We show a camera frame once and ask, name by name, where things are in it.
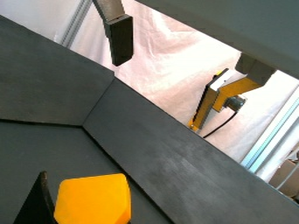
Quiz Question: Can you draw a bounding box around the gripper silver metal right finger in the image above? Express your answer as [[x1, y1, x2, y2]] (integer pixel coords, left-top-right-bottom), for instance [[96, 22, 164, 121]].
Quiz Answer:
[[188, 53, 276, 131]]

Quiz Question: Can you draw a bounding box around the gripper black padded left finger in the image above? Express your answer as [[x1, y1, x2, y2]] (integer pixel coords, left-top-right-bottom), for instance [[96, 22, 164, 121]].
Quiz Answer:
[[92, 0, 134, 67]]

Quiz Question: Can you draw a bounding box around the orange three prong block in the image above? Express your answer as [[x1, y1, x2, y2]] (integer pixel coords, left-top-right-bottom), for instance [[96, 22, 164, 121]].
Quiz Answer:
[[54, 173, 131, 224]]

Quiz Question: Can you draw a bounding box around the black curved fixture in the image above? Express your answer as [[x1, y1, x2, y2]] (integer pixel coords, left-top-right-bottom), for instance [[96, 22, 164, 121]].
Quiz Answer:
[[14, 171, 58, 224]]

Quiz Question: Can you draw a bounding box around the white cloth backdrop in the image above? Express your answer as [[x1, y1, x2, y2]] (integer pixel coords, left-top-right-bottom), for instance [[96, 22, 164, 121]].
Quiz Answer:
[[0, 0, 299, 183]]

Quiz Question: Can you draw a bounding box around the black cable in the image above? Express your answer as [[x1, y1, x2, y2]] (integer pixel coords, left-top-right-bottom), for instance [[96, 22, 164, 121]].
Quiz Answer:
[[202, 110, 239, 139]]

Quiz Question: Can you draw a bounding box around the aluminium frame profile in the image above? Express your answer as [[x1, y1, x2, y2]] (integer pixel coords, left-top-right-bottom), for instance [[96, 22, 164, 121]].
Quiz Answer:
[[240, 96, 299, 173]]

